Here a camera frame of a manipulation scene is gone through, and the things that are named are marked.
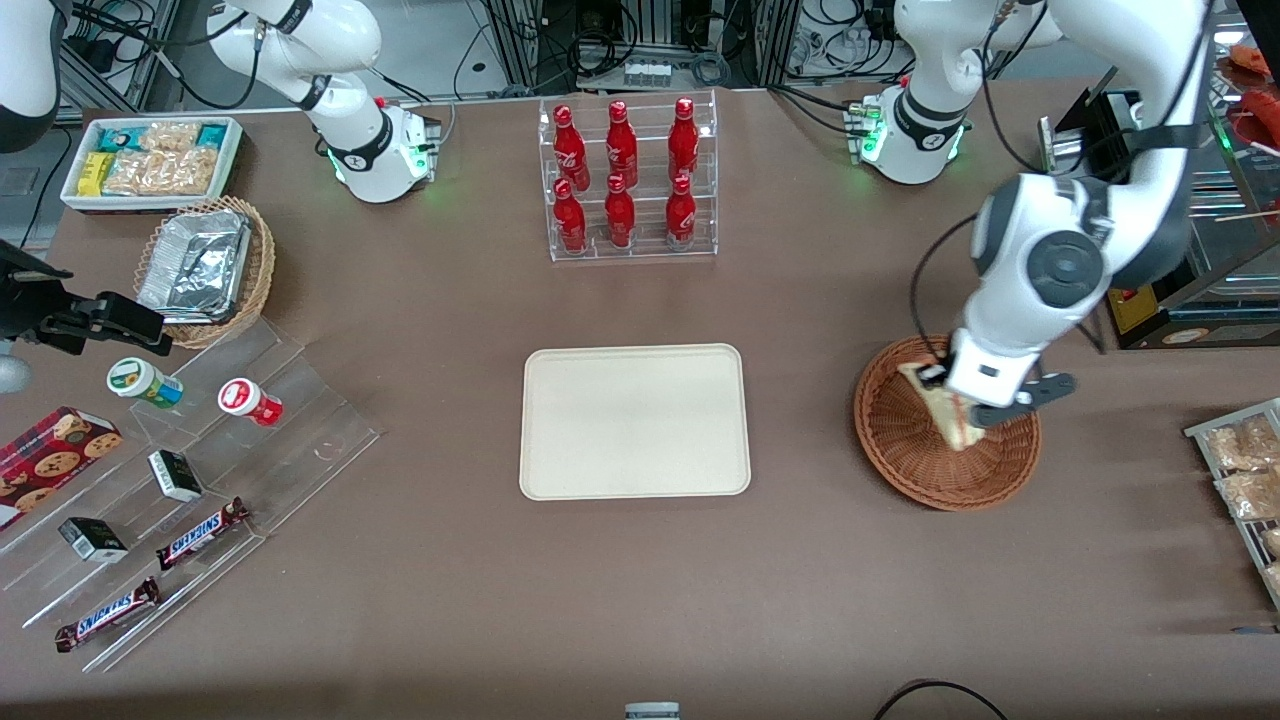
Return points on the teal snack packet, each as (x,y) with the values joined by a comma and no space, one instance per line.
(115,138)
(212,134)

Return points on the red lidded cup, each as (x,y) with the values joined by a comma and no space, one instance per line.
(245,400)

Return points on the clear bagged pastry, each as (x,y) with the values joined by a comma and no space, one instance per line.
(1240,445)
(1250,495)

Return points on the grey box at table edge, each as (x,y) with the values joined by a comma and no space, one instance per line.
(652,712)

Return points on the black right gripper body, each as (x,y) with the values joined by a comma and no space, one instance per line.
(22,312)

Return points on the small black white carton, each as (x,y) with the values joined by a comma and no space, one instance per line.
(92,540)
(175,476)

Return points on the white power strip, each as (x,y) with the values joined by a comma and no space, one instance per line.
(647,74)

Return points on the red cookie box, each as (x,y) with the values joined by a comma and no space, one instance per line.
(50,460)

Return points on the clear acrylic bottle rack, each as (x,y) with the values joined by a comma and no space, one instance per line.
(645,250)

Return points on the black food warmer machine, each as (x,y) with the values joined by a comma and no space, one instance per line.
(1200,315)

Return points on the yellow snack packet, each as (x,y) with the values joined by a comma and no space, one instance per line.
(95,175)

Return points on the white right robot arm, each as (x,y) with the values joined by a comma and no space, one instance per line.
(365,150)

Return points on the white plastic snack bin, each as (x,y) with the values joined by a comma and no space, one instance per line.
(70,195)

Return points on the cream rectangular tray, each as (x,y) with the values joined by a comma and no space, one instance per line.
(630,425)

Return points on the red cola bottle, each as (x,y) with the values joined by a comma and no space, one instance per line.
(570,220)
(681,215)
(683,140)
(619,215)
(571,150)
(621,145)

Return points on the green lidded cup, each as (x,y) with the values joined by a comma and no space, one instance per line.
(140,380)

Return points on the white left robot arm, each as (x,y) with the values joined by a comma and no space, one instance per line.
(1060,265)

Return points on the Snickers chocolate bar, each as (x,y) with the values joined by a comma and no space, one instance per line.
(200,533)
(105,615)

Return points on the oval wicker basket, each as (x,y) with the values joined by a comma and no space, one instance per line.
(262,270)

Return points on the small clear cracker bag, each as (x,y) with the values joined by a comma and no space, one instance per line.
(168,136)

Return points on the red food in case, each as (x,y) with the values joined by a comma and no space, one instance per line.
(1262,105)

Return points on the clear acrylic stepped display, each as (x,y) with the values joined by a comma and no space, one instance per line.
(300,440)

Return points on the triangular sandwich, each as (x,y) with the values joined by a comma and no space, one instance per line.
(955,428)

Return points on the aluminium foil tray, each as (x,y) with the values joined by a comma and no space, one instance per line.
(195,265)

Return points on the round brown wicker basket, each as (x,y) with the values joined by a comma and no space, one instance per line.
(900,450)

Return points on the large clear cracker bag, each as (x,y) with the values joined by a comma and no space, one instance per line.
(160,172)

